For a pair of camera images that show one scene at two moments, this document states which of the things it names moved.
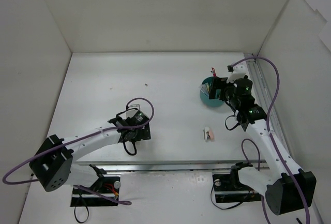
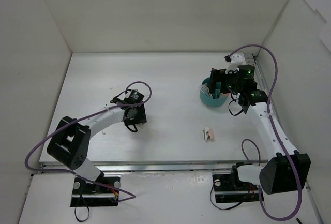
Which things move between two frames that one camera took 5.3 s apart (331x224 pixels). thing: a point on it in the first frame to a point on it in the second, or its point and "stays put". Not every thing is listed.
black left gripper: [145, 133] to [141, 116]
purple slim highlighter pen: [202, 87] stays put
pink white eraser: [208, 134] stays put
